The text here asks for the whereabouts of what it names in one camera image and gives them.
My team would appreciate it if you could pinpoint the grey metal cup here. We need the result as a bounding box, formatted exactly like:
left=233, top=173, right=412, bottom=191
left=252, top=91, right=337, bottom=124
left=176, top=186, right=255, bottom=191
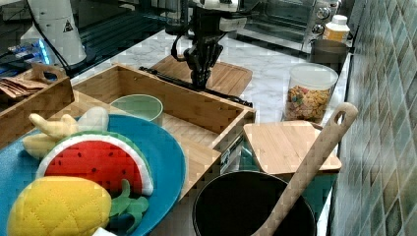
left=310, top=39, right=348, bottom=74

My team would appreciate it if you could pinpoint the black pot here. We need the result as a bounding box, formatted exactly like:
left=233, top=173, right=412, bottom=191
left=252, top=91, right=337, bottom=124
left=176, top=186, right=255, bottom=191
left=192, top=171, right=317, bottom=236

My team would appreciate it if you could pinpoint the plush banana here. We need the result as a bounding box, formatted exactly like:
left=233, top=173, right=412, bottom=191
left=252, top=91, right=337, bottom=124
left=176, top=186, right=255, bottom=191
left=22, top=106, right=110, bottom=159

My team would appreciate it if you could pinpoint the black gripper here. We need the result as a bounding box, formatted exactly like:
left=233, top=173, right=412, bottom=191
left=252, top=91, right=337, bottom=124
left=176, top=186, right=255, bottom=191
left=188, top=13, right=225, bottom=89

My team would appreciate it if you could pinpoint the wooden tray with handle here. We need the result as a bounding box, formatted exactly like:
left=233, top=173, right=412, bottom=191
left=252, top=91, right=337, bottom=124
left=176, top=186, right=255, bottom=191
left=0, top=64, right=75, bottom=148

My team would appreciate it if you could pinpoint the wooden spatula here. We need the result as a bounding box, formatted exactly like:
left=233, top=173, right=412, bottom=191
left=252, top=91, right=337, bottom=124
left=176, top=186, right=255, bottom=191
left=251, top=102, right=358, bottom=236

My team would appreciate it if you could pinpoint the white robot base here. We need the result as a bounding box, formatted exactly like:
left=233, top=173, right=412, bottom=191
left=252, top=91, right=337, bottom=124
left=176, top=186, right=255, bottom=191
left=21, top=0, right=87, bottom=66

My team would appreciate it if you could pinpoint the green ceramic bowl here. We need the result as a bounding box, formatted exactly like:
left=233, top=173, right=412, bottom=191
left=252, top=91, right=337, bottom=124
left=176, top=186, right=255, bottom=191
left=110, top=94, right=163, bottom=126

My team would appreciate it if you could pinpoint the bamboo lid on teal container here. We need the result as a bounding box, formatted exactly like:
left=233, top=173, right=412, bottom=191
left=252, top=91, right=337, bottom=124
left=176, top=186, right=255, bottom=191
left=242, top=120, right=342, bottom=175

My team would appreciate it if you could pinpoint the yellow bottle white cap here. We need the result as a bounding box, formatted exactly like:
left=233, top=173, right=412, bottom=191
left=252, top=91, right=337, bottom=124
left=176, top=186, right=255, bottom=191
left=323, top=15, right=350, bottom=43

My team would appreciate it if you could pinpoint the cereal jar with white lid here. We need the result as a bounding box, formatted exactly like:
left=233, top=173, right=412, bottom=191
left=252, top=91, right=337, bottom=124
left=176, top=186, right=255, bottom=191
left=284, top=63, right=338, bottom=124

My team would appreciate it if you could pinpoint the blue round plate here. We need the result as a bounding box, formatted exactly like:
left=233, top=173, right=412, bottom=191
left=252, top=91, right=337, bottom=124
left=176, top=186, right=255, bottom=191
left=0, top=114, right=186, bottom=236

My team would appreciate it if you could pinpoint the plush watermelon slice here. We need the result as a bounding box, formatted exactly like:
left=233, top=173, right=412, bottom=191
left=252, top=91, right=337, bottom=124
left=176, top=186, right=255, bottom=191
left=36, top=131, right=154, bottom=196

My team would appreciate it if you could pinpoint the plush yellow pineapple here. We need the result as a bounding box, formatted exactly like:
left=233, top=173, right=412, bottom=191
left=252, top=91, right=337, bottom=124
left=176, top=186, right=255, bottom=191
left=7, top=176, right=149, bottom=236

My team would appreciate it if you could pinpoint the toaster oven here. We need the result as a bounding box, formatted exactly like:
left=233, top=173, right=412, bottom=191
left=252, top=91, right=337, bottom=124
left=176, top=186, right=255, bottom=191
left=237, top=0, right=339, bottom=53

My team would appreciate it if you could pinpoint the bamboo cutting board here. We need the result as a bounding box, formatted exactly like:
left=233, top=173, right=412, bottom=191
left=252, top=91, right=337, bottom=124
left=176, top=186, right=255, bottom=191
left=152, top=55, right=253, bottom=96

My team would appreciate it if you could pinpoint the bamboo organizer top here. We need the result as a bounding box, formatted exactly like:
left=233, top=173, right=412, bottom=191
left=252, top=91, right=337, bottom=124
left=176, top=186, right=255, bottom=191
left=50, top=90, right=221, bottom=199

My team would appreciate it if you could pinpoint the bamboo drawer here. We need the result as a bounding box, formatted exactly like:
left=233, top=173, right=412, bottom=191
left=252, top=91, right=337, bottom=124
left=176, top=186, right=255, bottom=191
left=74, top=65, right=256, bottom=151

